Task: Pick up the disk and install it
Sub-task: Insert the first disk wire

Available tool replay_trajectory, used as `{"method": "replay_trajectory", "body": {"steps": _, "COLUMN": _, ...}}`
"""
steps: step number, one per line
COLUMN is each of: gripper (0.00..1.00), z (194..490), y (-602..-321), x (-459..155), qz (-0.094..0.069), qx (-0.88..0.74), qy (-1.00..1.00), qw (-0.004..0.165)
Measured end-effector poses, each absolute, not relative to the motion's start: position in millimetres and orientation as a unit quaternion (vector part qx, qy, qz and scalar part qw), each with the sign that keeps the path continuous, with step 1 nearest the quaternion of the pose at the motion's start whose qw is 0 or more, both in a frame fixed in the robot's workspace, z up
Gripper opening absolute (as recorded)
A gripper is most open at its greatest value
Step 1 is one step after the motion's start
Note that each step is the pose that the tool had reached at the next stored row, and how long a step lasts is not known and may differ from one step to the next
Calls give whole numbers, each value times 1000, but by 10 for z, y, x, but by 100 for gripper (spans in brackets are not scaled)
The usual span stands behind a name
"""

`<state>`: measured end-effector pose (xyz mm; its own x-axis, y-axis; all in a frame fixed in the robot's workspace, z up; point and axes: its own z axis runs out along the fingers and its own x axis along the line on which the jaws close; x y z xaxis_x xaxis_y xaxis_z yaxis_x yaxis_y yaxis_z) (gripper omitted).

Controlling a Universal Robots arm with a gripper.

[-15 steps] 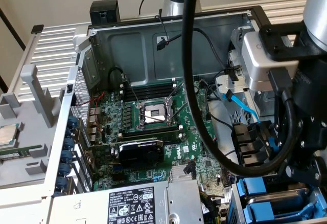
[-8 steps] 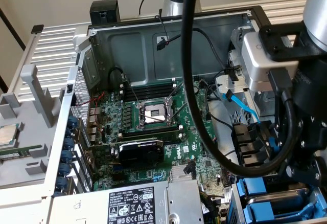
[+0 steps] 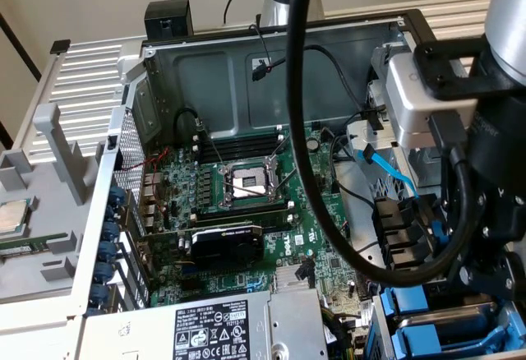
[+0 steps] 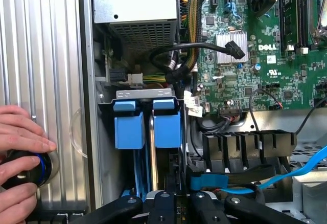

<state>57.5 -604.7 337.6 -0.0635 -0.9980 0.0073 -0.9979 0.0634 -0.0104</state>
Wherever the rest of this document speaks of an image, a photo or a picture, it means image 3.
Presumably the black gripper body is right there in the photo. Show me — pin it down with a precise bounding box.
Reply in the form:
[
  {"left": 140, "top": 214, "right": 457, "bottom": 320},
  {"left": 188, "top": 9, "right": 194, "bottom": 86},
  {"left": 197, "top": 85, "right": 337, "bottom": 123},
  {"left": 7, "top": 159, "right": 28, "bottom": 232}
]
[{"left": 466, "top": 88, "right": 526, "bottom": 213}]

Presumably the blue disk data wire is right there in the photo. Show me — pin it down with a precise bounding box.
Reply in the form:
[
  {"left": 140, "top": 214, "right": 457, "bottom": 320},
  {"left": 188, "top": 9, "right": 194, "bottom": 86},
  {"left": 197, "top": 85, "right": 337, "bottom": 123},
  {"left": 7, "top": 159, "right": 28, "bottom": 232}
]
[{"left": 357, "top": 145, "right": 454, "bottom": 250}]

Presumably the blue plastic disk carrier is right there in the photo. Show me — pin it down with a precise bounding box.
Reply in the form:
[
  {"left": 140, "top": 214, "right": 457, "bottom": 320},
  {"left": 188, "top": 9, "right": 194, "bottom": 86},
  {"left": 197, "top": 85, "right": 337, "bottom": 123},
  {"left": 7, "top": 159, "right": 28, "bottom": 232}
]
[{"left": 390, "top": 321, "right": 510, "bottom": 355}]

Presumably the hard drive in blue caddy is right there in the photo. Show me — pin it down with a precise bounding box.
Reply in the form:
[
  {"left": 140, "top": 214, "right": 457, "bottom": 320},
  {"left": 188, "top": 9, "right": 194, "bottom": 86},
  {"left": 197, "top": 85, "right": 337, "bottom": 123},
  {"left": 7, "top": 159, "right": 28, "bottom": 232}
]
[{"left": 369, "top": 277, "right": 526, "bottom": 360}]

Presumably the metal drive cage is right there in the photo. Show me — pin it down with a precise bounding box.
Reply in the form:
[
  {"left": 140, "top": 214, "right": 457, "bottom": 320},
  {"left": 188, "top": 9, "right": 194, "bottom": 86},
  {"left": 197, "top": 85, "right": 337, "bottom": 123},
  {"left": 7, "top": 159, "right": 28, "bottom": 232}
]
[{"left": 346, "top": 43, "right": 445, "bottom": 191}]

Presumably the green motherboard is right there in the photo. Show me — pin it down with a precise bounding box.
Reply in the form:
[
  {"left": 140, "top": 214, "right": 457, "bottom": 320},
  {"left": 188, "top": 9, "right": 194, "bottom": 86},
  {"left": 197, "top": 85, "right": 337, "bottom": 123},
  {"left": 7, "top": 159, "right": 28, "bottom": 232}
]
[{"left": 139, "top": 123, "right": 371, "bottom": 324}]

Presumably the silver chipset heatsink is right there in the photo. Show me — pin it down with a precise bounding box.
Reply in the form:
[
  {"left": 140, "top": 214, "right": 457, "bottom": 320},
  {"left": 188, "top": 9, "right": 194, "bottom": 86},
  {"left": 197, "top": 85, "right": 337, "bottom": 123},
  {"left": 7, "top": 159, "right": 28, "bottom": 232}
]
[{"left": 274, "top": 266, "right": 313, "bottom": 294}]

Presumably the metal socket cover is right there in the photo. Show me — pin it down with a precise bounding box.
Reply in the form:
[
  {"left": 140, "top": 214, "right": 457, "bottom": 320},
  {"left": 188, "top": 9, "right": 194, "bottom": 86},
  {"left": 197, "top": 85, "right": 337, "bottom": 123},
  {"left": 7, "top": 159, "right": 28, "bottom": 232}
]
[{"left": 266, "top": 132, "right": 297, "bottom": 195}]

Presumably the thin metal locking lever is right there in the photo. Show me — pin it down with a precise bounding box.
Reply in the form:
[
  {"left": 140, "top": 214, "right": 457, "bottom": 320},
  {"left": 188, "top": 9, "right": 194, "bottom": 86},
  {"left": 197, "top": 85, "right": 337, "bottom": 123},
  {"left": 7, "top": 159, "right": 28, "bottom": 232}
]
[
  {"left": 196, "top": 119, "right": 226, "bottom": 168},
  {"left": 228, "top": 182, "right": 270, "bottom": 197}
]

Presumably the CPU socket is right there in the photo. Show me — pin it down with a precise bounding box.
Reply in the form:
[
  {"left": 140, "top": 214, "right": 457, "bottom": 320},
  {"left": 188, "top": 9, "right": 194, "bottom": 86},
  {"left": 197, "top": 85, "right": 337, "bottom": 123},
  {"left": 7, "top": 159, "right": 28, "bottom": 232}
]
[{"left": 219, "top": 161, "right": 288, "bottom": 209}]

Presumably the black RAM slot bank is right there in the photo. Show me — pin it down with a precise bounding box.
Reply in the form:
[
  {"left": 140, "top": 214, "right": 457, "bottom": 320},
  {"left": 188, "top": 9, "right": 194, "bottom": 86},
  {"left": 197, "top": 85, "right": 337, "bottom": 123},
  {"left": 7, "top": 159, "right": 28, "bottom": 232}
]
[
  {"left": 191, "top": 200, "right": 295, "bottom": 232},
  {"left": 191, "top": 126, "right": 285, "bottom": 160}
]

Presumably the black graphics card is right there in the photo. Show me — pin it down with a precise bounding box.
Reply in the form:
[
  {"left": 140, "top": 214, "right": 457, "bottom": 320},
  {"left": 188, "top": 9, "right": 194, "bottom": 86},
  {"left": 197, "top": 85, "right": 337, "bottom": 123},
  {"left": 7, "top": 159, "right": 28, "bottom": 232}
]
[{"left": 138, "top": 222, "right": 266, "bottom": 271}]

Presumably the grey power supply unit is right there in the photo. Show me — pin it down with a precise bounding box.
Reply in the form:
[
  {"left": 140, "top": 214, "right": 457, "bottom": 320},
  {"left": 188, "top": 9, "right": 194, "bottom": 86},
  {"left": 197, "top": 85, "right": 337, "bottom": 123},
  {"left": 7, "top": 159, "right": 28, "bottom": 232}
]
[{"left": 81, "top": 288, "right": 330, "bottom": 360}]

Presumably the open metal PC case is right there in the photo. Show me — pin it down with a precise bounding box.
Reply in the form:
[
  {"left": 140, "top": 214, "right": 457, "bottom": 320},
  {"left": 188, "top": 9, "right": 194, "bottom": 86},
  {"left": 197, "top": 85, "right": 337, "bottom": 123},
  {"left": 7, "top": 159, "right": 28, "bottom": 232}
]
[{"left": 0, "top": 8, "right": 526, "bottom": 360}]

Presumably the black box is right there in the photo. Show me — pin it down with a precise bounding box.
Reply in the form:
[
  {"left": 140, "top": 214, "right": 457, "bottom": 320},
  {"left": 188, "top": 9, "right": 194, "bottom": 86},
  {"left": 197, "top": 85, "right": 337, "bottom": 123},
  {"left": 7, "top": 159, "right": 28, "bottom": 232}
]
[{"left": 144, "top": 0, "right": 194, "bottom": 41}]

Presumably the grey parts rack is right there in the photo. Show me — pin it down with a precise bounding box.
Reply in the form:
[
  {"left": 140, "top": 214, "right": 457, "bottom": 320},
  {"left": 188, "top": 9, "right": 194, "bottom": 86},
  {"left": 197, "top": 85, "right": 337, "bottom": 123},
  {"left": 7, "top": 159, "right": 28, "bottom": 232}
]
[{"left": 0, "top": 103, "right": 104, "bottom": 304}]

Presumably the green RAM stick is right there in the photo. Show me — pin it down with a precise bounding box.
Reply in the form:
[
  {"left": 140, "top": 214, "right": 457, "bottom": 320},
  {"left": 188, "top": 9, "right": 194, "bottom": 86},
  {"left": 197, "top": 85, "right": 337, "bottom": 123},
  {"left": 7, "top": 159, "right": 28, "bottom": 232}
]
[{"left": 0, "top": 232, "right": 70, "bottom": 256}]

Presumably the small black end cap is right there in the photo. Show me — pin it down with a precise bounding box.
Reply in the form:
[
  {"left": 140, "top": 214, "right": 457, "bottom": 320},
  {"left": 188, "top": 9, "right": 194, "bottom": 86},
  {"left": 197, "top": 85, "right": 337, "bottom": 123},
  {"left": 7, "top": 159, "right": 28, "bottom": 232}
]
[{"left": 48, "top": 39, "right": 72, "bottom": 55}]

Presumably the silver CPU chip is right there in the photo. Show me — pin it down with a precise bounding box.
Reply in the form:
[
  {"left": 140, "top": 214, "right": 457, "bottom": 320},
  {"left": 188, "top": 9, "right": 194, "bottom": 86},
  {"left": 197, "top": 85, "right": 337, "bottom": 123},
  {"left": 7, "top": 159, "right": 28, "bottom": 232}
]
[{"left": 0, "top": 198, "right": 33, "bottom": 238}]

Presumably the black ribbed plastic bracket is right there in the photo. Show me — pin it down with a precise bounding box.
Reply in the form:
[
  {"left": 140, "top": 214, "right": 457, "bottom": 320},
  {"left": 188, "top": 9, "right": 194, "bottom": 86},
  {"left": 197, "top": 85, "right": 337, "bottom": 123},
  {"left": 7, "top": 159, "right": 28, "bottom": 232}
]
[{"left": 371, "top": 196, "right": 443, "bottom": 281}]

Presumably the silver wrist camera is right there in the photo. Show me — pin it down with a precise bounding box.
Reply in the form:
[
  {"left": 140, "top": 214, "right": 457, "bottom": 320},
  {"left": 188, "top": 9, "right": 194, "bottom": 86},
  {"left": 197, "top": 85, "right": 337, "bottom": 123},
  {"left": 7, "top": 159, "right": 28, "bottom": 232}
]
[{"left": 385, "top": 53, "right": 480, "bottom": 150}]

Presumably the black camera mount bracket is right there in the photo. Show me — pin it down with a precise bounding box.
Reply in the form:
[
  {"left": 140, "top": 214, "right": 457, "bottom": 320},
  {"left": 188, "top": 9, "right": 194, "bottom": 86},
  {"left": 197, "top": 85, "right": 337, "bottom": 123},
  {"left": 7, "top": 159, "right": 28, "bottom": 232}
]
[{"left": 412, "top": 37, "right": 526, "bottom": 100}]

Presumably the black cable with angled plug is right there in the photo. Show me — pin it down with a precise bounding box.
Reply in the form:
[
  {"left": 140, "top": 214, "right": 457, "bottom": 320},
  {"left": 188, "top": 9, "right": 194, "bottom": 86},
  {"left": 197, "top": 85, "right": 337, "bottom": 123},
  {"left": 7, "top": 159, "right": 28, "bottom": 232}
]
[{"left": 296, "top": 257, "right": 316, "bottom": 289}]

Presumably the braided power wire bundle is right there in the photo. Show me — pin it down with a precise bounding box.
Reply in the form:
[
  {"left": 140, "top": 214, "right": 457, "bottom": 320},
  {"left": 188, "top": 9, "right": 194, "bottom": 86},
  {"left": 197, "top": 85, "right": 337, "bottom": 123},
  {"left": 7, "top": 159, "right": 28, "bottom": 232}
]
[{"left": 321, "top": 306, "right": 367, "bottom": 360}]

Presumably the thick black camera cable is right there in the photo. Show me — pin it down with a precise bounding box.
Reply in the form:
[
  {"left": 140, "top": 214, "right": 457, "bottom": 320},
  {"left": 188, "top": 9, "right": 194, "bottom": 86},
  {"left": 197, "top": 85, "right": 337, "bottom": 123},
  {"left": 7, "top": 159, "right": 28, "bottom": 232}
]
[{"left": 285, "top": 0, "right": 473, "bottom": 289}]

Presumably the black disk power wire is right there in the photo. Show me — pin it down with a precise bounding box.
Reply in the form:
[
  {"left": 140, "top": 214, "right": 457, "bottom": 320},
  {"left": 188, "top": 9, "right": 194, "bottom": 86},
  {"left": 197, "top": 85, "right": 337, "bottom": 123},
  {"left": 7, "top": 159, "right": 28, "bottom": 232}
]
[{"left": 251, "top": 44, "right": 387, "bottom": 131}]

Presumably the thin black tie wire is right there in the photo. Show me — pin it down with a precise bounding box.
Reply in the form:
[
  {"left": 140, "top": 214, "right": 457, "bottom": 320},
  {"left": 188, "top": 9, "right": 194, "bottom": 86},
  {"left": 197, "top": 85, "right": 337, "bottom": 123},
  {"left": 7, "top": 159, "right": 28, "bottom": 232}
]
[{"left": 249, "top": 13, "right": 275, "bottom": 72}]

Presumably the black cable loop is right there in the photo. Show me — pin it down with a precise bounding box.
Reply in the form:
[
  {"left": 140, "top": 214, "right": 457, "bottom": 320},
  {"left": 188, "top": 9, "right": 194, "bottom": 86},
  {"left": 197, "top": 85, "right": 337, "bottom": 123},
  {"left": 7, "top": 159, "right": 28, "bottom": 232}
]
[{"left": 173, "top": 107, "right": 208, "bottom": 150}]

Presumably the thin red wire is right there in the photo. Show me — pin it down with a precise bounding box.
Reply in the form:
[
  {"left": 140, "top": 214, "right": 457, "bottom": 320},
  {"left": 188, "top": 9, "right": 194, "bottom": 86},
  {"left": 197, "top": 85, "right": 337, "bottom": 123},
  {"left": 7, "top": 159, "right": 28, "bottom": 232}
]
[{"left": 122, "top": 148, "right": 170, "bottom": 215}]

